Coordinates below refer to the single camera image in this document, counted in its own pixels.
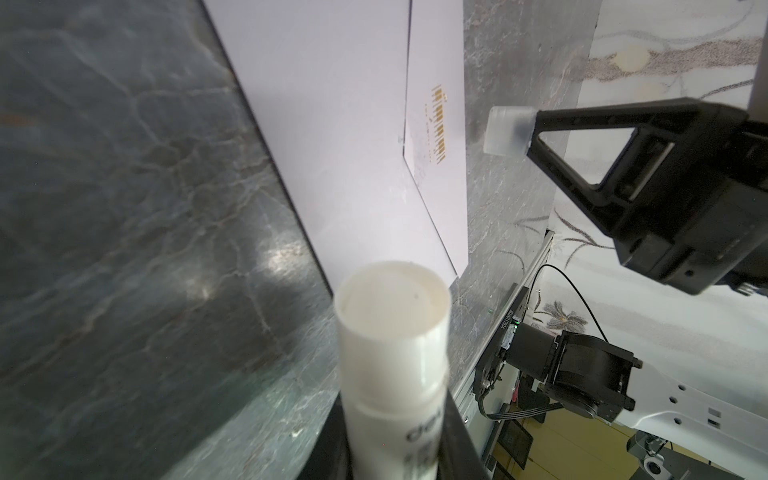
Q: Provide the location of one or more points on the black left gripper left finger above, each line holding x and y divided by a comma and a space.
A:
330, 457

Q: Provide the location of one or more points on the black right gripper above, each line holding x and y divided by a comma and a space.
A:
685, 201

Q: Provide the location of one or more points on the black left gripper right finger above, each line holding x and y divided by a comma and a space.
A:
457, 458

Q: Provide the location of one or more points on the white glue stick cap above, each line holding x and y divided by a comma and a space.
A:
509, 131

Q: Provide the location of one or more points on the white glue stick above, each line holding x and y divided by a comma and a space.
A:
392, 320

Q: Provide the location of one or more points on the grey paper envelope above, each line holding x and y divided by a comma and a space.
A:
362, 107

